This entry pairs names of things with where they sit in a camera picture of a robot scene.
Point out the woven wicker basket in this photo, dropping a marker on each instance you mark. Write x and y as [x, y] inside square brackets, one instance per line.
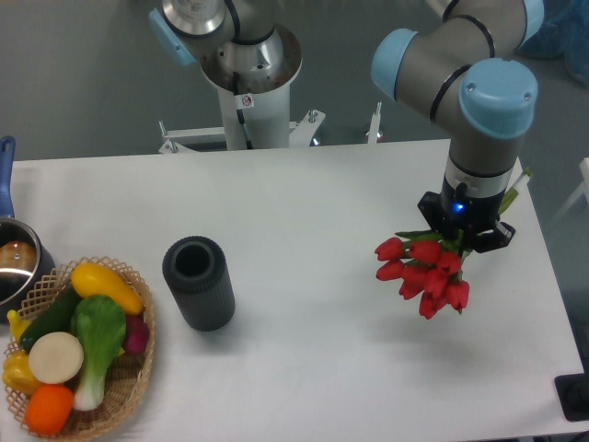
[127, 377]

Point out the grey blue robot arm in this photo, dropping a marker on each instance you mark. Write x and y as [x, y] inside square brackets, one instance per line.
[460, 77]

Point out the black device at edge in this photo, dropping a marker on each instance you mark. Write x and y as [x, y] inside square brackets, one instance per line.
[573, 396]

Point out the white furniture part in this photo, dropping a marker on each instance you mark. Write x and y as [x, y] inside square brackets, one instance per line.
[580, 192]

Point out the dark grey ribbed vase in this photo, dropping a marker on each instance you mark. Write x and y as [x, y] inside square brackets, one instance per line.
[197, 275]

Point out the blue handled saucepan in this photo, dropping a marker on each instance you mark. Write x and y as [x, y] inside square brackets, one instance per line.
[24, 260]

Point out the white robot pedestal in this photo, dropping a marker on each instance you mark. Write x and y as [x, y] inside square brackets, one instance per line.
[253, 85]

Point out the white round radish slice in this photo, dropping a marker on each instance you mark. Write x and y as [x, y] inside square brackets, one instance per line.
[56, 358]

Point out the red tulip bouquet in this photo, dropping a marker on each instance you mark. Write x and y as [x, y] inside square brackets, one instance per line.
[430, 266]

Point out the blue plastic bag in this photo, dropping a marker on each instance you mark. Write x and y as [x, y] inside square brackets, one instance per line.
[562, 34]

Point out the yellow squash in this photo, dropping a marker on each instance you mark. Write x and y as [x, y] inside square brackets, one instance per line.
[91, 279]

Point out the purple red radish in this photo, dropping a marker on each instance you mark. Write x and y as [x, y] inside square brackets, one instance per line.
[137, 336]

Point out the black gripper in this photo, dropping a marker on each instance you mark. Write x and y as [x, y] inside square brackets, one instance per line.
[474, 222]

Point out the yellow banana tip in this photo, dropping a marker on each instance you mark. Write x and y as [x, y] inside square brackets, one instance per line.
[17, 324]

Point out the green cucumber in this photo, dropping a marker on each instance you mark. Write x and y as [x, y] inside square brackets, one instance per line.
[55, 318]

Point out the orange fruit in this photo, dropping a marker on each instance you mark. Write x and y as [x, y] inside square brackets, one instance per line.
[48, 409]

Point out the yellow bell pepper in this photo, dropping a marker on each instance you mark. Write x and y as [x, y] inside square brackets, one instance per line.
[17, 374]

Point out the green bok choy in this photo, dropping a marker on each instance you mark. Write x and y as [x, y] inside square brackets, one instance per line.
[99, 324]

